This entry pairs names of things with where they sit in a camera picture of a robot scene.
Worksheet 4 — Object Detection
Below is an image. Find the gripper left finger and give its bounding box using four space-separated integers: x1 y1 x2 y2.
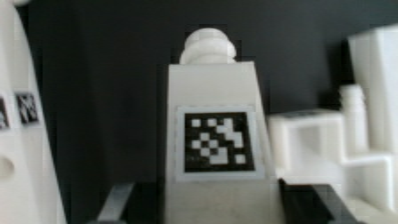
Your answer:
86 183 163 224

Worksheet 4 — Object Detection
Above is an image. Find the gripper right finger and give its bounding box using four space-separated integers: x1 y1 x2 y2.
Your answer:
278 180 364 224

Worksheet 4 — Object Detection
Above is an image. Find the white chair leg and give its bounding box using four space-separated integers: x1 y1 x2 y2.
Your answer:
165 28 284 224
348 24 398 153

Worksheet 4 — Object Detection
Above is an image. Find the white chair seat part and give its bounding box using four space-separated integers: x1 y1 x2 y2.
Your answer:
264 84 398 224

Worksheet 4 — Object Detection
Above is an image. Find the white chair back frame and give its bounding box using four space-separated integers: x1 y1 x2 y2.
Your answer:
0 0 67 224

